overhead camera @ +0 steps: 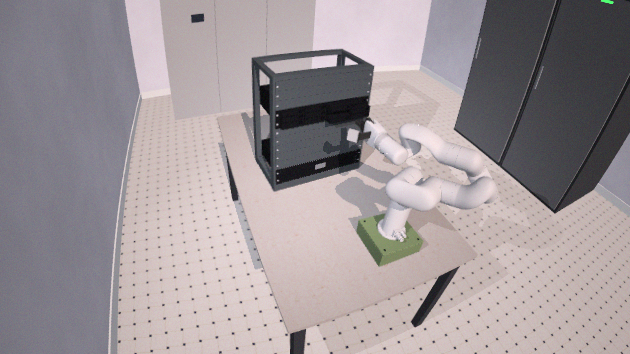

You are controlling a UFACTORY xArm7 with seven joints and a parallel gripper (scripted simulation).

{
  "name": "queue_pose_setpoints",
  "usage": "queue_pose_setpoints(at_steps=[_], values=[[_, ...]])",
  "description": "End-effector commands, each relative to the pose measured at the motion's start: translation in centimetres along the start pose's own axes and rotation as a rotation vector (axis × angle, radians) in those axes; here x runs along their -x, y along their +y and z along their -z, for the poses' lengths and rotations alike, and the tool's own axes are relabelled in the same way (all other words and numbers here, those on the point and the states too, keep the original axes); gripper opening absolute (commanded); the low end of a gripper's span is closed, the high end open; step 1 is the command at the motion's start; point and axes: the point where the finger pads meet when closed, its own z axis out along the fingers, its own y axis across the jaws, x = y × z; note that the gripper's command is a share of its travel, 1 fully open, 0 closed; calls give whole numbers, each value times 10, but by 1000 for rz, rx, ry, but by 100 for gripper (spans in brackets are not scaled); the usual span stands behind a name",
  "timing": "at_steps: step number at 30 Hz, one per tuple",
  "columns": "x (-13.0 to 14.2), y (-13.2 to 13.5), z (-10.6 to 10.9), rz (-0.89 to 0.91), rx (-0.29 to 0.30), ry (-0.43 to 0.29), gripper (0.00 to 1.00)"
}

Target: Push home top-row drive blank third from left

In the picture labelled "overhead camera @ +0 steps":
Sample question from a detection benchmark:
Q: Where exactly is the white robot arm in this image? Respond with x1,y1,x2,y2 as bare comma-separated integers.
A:
375,123,498,242

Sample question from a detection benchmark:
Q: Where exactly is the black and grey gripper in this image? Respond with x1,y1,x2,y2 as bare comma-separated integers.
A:
355,117,387,150

